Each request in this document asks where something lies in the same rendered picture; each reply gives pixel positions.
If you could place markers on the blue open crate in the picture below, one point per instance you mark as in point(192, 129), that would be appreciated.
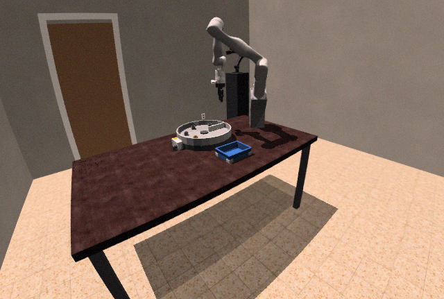
point(233, 151)

